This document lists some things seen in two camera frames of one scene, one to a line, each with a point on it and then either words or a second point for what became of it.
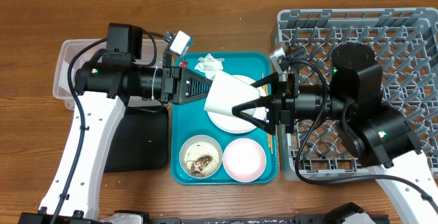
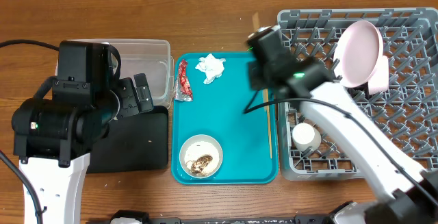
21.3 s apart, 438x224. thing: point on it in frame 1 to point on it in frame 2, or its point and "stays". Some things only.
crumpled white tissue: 209,65 stays
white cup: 226,92 to 304,135
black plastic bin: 138,140 stays
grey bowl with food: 200,156 stays
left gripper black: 177,89 to 131,105
